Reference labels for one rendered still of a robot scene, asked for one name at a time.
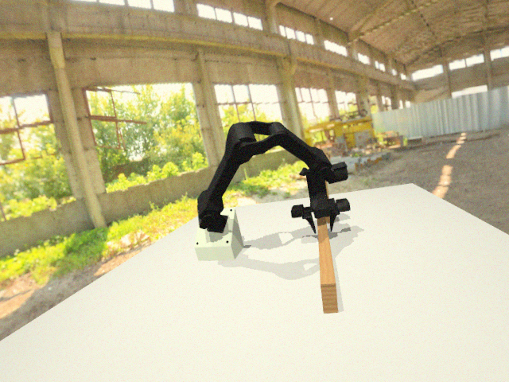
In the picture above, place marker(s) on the wooden post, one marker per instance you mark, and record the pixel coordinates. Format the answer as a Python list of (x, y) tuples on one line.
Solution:
[(328, 217)]

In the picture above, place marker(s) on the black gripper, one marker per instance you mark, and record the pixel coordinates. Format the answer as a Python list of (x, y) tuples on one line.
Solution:
[(298, 211)]

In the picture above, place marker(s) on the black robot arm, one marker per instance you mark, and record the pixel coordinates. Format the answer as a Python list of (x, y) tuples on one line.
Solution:
[(241, 145)]

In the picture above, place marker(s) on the light brown wooden board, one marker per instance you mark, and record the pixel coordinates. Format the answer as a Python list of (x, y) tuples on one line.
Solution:
[(328, 284)]

